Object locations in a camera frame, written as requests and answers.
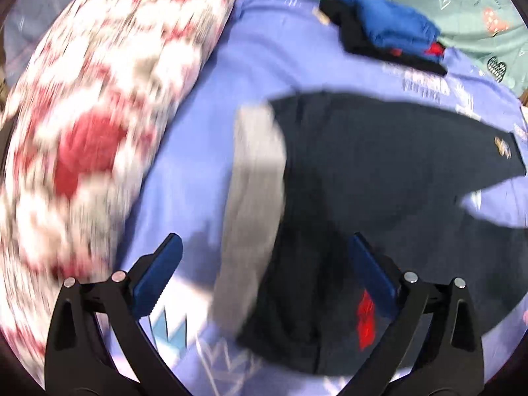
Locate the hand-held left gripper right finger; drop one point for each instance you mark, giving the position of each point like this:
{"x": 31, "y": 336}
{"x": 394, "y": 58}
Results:
{"x": 374, "y": 277}

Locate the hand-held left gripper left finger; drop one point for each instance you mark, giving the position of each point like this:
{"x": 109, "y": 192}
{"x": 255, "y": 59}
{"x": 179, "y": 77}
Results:
{"x": 156, "y": 277}

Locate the dark navy pants grey waistband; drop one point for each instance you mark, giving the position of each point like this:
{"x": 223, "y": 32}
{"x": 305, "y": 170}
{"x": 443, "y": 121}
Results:
{"x": 363, "y": 181}

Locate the purple printed bedsheet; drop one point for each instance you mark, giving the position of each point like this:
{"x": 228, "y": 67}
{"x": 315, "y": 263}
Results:
{"x": 194, "y": 161}

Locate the red white floral quilt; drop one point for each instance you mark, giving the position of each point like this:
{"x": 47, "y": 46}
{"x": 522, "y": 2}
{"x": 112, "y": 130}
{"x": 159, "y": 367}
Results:
{"x": 86, "y": 144}

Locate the black folded garment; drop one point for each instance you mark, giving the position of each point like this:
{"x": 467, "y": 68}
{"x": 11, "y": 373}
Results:
{"x": 359, "y": 39}

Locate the blue folded garment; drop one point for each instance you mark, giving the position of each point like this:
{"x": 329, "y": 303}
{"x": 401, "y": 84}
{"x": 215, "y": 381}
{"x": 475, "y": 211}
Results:
{"x": 392, "y": 20}

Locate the green printed blanket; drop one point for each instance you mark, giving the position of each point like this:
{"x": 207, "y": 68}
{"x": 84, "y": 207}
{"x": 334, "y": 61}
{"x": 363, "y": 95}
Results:
{"x": 466, "y": 4}

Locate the light blue checked cloth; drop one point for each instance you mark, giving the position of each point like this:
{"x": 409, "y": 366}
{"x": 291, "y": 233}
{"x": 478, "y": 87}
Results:
{"x": 33, "y": 16}

